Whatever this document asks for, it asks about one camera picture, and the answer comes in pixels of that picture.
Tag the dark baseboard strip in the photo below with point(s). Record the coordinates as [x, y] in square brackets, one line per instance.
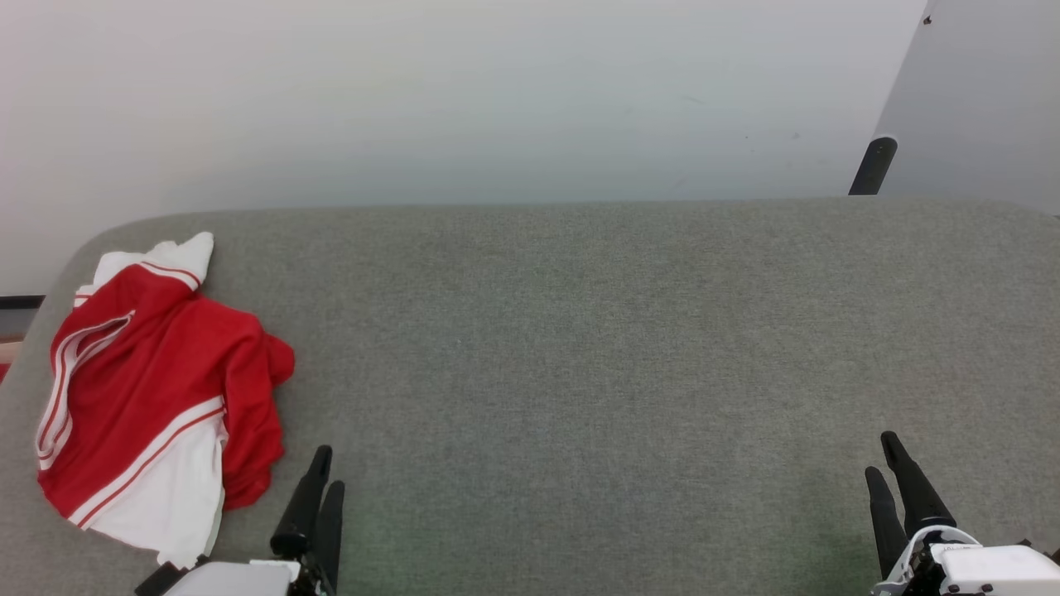
[18, 303]

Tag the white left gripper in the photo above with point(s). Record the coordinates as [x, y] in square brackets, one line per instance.
[240, 579]

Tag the red and white shirt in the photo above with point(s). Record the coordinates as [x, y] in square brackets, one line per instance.
[157, 372]

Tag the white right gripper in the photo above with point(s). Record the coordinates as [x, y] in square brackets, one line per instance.
[994, 571]

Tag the white wall panel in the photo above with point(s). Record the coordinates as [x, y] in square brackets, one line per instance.
[985, 99]

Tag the black cylindrical post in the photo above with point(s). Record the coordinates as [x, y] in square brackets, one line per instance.
[874, 165]

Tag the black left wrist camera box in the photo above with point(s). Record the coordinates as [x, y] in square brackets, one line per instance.
[161, 579]

